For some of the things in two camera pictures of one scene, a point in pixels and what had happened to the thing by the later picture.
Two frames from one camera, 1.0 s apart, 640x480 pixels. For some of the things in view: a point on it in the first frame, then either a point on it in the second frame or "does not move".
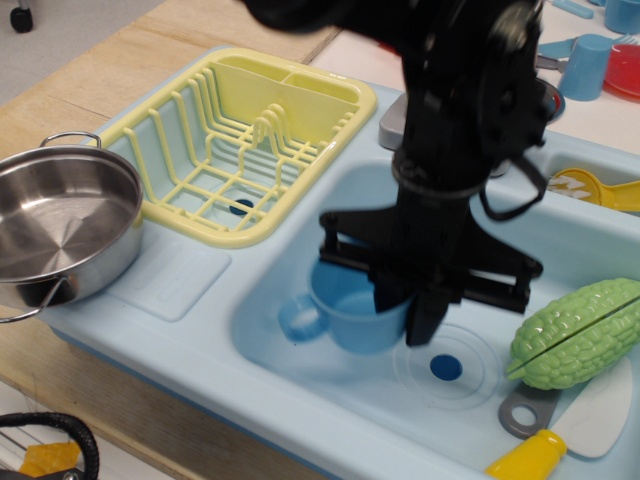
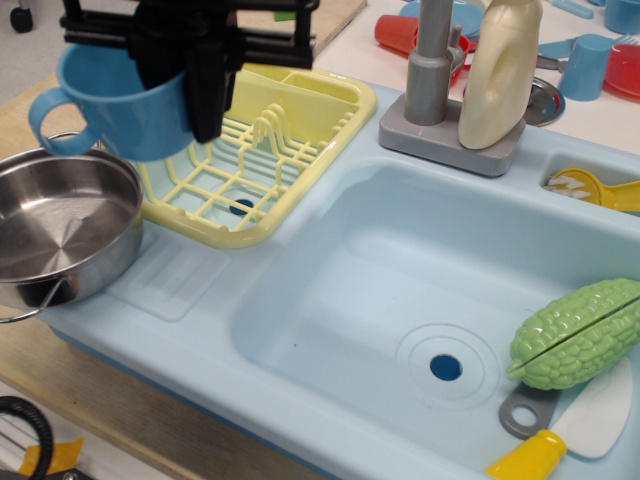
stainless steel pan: [71, 224] does not move
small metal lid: [553, 103] does not move
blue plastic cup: [341, 300] -> [149, 124]
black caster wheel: [21, 19] does not move
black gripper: [424, 249] -> [168, 37]
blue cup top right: [623, 16] does not move
